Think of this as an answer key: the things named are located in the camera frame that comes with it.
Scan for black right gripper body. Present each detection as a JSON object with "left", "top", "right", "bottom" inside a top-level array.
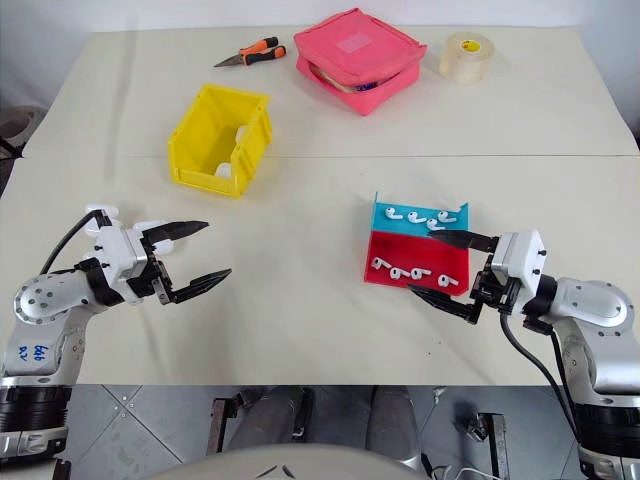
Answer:
[{"left": 469, "top": 268, "right": 522, "bottom": 316}]

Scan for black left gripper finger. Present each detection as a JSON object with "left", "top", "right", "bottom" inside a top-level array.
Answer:
[
  {"left": 166, "top": 268, "right": 233, "bottom": 305},
  {"left": 141, "top": 219, "right": 210, "bottom": 252}
]

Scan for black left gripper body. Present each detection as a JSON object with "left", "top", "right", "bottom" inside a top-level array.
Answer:
[{"left": 125, "top": 243, "right": 176, "bottom": 307}]

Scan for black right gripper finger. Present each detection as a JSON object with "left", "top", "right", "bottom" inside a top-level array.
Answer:
[
  {"left": 428, "top": 228, "right": 502, "bottom": 254},
  {"left": 406, "top": 282, "right": 484, "bottom": 327}
]

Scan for yellow plastic bin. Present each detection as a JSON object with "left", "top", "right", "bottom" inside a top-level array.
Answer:
[{"left": 167, "top": 83, "right": 274, "bottom": 200}]

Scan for blue and red tray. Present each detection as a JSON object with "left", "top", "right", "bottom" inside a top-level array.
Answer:
[{"left": 363, "top": 190, "right": 474, "bottom": 297}]

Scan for dark grey rounded leg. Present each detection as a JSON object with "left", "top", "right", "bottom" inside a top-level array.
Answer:
[
  {"left": 238, "top": 384, "right": 317, "bottom": 454},
  {"left": 366, "top": 384, "right": 417, "bottom": 454}
]

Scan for beige adhesive tape roll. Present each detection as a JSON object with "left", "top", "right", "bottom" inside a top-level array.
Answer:
[{"left": 438, "top": 30, "right": 497, "bottom": 87}]

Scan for grey round stand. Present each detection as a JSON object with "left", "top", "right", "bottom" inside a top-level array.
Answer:
[{"left": 0, "top": 103, "right": 40, "bottom": 157}]

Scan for orange and black pliers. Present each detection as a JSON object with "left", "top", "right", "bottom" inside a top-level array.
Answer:
[{"left": 213, "top": 37, "right": 288, "bottom": 69}]

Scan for pale robot torso top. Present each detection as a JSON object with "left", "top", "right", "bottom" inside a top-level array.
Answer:
[{"left": 143, "top": 441, "right": 419, "bottom": 480}]

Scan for pink fabric zip pouch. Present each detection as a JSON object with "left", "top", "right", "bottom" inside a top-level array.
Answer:
[{"left": 293, "top": 7, "right": 428, "bottom": 118}]

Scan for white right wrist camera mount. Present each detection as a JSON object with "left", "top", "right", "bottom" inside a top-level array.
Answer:
[{"left": 489, "top": 228, "right": 547, "bottom": 314}]

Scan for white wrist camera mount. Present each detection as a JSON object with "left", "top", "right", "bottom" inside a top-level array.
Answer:
[
  {"left": 93, "top": 222, "right": 152, "bottom": 306},
  {"left": 489, "top": 228, "right": 547, "bottom": 314}
]

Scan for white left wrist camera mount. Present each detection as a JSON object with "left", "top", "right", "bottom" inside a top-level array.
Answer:
[{"left": 93, "top": 222, "right": 152, "bottom": 306}]

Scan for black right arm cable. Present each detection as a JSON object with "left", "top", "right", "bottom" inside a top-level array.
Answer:
[{"left": 498, "top": 307, "right": 584, "bottom": 441}]

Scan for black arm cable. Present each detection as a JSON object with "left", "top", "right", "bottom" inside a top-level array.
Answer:
[
  {"left": 498, "top": 307, "right": 584, "bottom": 441},
  {"left": 38, "top": 209, "right": 114, "bottom": 276}
]

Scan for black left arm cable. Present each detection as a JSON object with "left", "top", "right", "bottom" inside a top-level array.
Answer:
[{"left": 38, "top": 209, "right": 114, "bottom": 276}]

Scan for rusty metal frame post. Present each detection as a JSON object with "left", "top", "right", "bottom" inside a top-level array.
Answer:
[
  {"left": 211, "top": 394, "right": 239, "bottom": 455},
  {"left": 467, "top": 412, "right": 507, "bottom": 480}
]

